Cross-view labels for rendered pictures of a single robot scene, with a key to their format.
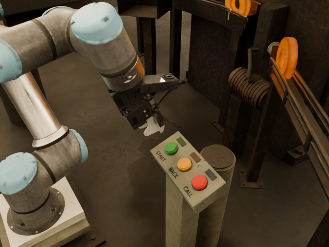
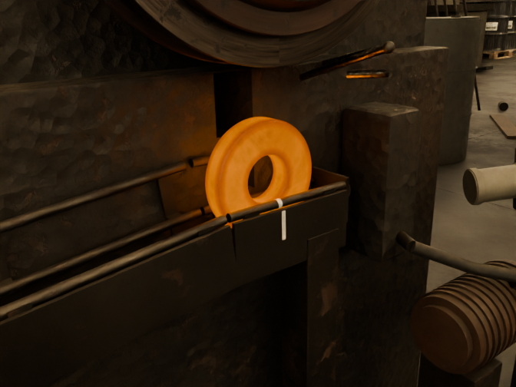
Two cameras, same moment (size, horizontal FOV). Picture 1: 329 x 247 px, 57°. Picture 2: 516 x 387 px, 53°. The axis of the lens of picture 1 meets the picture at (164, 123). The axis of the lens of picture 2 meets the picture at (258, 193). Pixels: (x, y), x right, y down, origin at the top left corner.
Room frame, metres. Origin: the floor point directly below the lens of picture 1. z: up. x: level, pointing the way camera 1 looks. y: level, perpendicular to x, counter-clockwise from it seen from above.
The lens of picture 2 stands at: (1.62, 0.27, 0.94)
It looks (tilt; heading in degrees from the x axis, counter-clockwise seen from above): 19 degrees down; 264
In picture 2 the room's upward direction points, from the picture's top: 1 degrees counter-clockwise
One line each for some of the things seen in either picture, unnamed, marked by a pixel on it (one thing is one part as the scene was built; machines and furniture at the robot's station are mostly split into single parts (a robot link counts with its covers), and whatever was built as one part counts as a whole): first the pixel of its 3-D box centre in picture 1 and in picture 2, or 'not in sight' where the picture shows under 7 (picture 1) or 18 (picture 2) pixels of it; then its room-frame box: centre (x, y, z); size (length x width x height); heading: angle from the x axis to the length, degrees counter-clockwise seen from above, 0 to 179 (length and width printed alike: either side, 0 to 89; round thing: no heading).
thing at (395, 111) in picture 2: (270, 30); (376, 180); (1.34, -0.49, 0.68); 0.11 x 0.08 x 0.24; 120
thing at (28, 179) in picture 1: (23, 180); not in sight; (0.74, 0.53, 0.35); 0.17 x 0.15 x 0.18; 139
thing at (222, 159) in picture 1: (210, 203); not in sight; (0.70, -0.18, 0.26); 0.12 x 0.12 x 0.52
